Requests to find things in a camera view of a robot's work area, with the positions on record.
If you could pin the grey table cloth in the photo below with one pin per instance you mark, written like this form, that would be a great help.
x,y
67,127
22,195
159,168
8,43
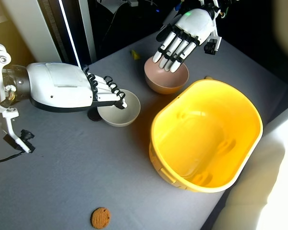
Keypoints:
x,y
62,179

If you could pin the yellow plastic tub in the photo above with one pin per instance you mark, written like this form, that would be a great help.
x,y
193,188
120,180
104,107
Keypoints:
x,y
206,134

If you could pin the small beige bowl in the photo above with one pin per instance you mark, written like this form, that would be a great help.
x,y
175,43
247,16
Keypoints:
x,y
124,115

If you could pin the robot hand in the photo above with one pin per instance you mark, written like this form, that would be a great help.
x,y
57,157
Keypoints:
x,y
196,24
60,86

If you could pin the white fabric sheet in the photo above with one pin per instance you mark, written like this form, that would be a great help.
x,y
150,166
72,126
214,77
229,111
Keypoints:
x,y
254,187

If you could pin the white metal post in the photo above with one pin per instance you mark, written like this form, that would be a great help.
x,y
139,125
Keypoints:
x,y
87,24

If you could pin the yellow triangle block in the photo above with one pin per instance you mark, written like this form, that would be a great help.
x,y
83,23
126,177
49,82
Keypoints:
x,y
135,55

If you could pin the brown wooden cabinet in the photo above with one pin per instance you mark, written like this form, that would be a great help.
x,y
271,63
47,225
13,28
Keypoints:
x,y
0,26

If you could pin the large pink bowl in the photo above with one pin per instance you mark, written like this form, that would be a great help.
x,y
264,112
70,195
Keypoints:
x,y
168,83

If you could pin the round tan biscuit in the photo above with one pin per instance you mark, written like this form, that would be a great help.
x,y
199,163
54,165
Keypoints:
x,y
208,77
100,218

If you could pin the white cabinet panel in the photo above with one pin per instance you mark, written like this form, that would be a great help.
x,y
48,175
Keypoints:
x,y
31,24

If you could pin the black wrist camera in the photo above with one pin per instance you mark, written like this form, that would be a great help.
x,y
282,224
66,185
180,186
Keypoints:
x,y
26,137
211,46

